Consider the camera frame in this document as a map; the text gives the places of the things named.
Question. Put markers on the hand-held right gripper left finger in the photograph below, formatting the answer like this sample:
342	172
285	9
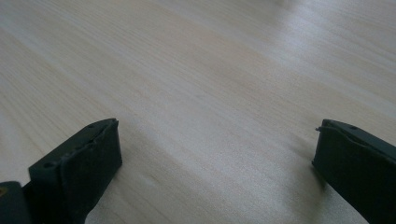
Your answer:
77	174

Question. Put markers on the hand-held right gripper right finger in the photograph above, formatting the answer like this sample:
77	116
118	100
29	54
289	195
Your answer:
358	168

